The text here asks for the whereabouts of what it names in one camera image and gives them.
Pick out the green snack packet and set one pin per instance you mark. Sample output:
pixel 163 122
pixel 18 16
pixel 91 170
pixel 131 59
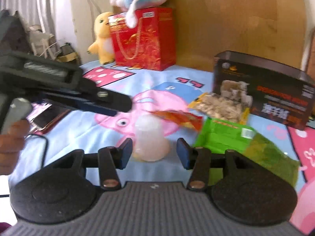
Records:
pixel 220 135

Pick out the clutter beside bed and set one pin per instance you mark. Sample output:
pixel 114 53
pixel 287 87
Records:
pixel 44 44

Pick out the clear plastic snack bag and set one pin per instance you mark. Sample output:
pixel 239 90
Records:
pixel 150 143

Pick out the black sheep printed box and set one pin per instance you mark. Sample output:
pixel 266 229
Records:
pixel 270 89

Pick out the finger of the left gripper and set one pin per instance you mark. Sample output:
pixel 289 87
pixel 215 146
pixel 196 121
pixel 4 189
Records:
pixel 106 98

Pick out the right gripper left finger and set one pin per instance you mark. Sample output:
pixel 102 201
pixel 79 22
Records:
pixel 122 154

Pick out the smartphone on bed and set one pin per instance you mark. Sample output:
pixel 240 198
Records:
pixel 44 117

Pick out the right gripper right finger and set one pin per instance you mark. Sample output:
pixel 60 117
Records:
pixel 189 156

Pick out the person's left hand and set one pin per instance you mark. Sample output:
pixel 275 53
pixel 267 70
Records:
pixel 11 145

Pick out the yellow duck plush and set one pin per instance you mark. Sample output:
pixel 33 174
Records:
pixel 103 45

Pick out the yellow nut snack packet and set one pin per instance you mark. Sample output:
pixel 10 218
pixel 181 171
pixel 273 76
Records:
pixel 218 107

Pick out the red gift bag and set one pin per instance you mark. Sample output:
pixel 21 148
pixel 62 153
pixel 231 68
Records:
pixel 151 44

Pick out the orange snack packet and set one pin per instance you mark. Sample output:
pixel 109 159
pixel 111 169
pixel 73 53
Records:
pixel 181 118

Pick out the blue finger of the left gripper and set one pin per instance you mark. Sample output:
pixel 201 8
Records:
pixel 91 106

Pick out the wood pattern board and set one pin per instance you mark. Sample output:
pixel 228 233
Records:
pixel 272 29

